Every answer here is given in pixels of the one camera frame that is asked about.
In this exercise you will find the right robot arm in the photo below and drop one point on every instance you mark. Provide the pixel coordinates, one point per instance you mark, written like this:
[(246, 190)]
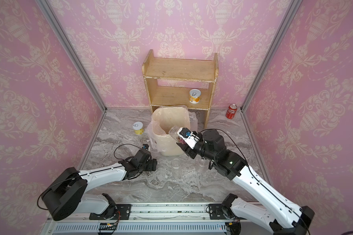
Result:
[(278, 215)]

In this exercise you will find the red cola can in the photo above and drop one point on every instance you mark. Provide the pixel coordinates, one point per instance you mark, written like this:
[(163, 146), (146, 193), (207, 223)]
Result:
[(231, 111)]

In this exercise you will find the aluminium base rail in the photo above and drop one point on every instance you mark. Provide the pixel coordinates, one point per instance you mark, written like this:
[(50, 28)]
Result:
[(195, 218)]

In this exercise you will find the yellow can on shelf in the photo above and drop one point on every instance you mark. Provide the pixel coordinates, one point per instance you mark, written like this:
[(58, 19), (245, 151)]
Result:
[(194, 96)]

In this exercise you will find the clear jar lid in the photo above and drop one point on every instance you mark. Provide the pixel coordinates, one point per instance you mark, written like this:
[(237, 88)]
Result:
[(176, 163)]

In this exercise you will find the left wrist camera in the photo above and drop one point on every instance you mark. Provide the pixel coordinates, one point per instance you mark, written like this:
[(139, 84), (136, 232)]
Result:
[(146, 146)]

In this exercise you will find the beige trash bin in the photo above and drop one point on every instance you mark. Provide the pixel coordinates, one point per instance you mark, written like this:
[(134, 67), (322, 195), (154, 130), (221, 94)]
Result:
[(170, 132)]

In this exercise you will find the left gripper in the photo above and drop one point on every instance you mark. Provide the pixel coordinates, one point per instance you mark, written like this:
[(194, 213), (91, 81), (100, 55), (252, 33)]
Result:
[(153, 163)]

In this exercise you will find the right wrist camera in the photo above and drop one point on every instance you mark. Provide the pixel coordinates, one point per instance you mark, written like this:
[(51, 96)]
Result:
[(187, 137)]

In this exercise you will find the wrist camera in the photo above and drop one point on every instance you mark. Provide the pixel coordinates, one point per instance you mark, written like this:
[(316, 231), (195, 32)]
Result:
[(187, 137), (146, 146)]

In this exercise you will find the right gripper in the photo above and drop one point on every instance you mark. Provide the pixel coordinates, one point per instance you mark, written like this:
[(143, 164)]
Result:
[(190, 152)]

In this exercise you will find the yellow can on floor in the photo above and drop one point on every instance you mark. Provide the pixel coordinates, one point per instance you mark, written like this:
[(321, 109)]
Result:
[(138, 128)]

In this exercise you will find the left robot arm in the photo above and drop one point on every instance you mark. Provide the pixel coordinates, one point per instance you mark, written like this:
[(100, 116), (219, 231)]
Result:
[(69, 193)]

